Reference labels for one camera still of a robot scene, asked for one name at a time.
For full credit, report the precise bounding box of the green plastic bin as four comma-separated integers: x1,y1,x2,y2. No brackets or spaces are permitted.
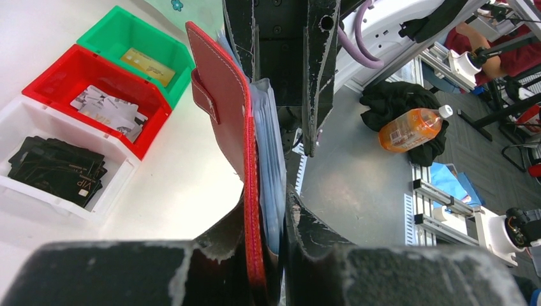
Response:
77,6,195,108

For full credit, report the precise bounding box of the white plastic bin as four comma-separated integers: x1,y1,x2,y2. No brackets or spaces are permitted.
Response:
1,96,141,222

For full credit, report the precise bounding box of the black cards stack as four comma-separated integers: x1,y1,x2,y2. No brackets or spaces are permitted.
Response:
8,136,108,208

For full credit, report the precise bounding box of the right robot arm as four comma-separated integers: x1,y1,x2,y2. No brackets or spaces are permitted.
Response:
223,1,482,156

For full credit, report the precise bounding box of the red leather card holder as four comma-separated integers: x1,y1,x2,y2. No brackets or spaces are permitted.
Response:
186,21,281,305

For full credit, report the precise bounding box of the orange drink bottle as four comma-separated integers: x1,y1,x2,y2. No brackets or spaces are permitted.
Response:
378,105,454,153

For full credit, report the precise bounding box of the red plastic bin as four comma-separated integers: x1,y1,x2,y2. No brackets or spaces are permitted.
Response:
22,45,172,159

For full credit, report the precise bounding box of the gold cards stack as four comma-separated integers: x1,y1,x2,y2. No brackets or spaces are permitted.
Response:
121,48,175,87

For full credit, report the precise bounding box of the black crumpled cloth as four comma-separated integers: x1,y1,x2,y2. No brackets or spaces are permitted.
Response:
359,81,449,167

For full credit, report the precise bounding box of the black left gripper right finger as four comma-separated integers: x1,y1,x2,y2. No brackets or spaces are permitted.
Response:
284,187,527,305

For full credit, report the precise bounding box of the white cards stack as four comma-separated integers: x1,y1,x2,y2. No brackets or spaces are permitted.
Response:
70,85,148,142

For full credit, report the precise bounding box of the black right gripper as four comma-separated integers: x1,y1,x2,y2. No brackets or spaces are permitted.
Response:
222,0,341,157

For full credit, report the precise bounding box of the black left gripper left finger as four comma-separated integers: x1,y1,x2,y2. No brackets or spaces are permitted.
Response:
2,202,250,305

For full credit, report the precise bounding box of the blue bag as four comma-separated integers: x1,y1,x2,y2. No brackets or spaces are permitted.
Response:
430,163,485,207

